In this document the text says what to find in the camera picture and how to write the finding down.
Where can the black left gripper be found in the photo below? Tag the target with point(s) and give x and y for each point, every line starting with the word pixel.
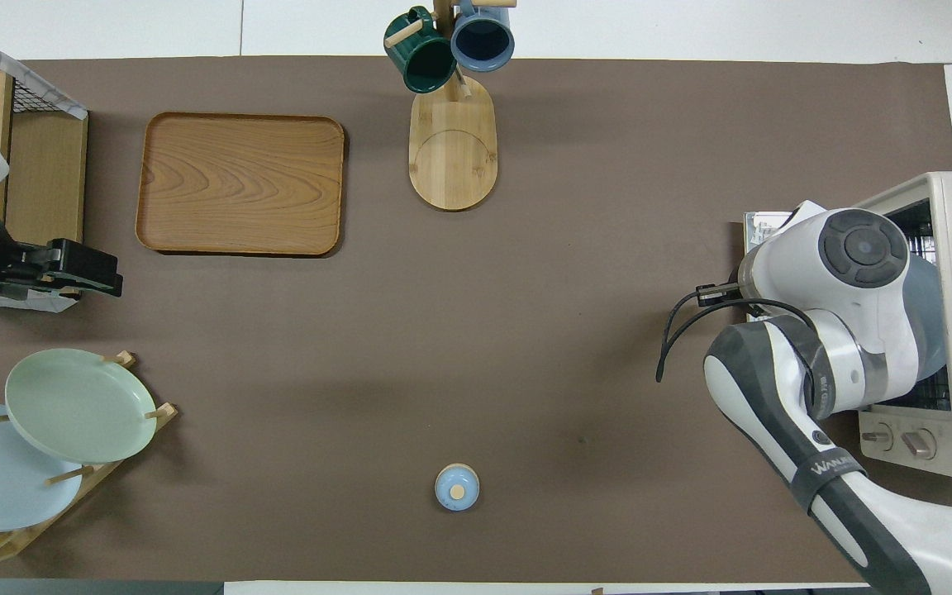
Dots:
pixel 83 268

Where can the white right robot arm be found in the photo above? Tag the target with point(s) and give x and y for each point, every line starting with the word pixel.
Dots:
pixel 806 273

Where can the pale green plate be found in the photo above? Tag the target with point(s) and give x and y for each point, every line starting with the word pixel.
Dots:
pixel 79 405

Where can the wooden dish rack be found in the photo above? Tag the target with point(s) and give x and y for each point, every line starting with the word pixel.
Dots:
pixel 166 413

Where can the wooden serving tray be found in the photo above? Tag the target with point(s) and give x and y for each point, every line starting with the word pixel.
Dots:
pixel 240 182

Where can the wooden mug tree stand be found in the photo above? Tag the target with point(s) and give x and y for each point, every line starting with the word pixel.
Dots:
pixel 453 165

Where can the dark green mug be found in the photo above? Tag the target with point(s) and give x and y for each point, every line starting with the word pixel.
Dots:
pixel 426 68

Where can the small blue lidded jar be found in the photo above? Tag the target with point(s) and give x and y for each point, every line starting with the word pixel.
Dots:
pixel 457 487

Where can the brown table mat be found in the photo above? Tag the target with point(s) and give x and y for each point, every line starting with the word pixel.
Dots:
pixel 525 330

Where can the blue mug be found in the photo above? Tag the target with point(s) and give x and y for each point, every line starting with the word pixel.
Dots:
pixel 483 41

